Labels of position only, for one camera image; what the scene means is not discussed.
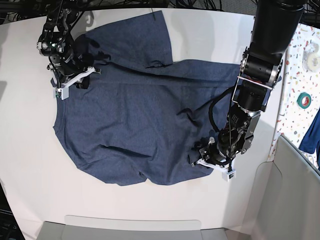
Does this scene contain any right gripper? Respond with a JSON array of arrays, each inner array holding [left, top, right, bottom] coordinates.
[[51, 56, 94, 83]]

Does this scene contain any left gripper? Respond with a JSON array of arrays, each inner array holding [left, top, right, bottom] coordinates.
[[194, 141, 233, 170]]

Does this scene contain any dark blue printed t-shirt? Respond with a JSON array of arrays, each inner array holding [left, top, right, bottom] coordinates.
[[53, 11, 239, 186]]

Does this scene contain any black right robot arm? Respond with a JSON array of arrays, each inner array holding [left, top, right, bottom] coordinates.
[[37, 0, 93, 88]]

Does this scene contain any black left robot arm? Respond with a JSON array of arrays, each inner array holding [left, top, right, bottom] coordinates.
[[191, 0, 307, 173]]

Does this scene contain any blue cloth at right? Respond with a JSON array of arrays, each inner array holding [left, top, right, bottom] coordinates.
[[299, 114, 320, 156]]

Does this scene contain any terrazzo patterned side surface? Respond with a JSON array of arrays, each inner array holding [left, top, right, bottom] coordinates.
[[268, 23, 320, 168]]

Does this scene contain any green tape roll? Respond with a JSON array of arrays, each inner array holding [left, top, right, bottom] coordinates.
[[296, 92, 312, 109]]

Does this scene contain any clear tape dispenser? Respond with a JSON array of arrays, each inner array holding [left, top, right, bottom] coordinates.
[[302, 42, 320, 73]]

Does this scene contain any grey front divider panel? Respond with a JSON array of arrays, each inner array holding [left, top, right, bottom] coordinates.
[[37, 215, 227, 240]]

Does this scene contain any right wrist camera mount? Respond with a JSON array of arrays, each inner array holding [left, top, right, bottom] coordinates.
[[47, 63, 102, 100]]

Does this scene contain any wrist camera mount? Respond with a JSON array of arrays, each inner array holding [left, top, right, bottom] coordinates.
[[191, 137, 236, 182], [47, 63, 102, 100]]

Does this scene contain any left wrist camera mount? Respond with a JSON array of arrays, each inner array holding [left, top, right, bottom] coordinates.
[[191, 137, 236, 182]]

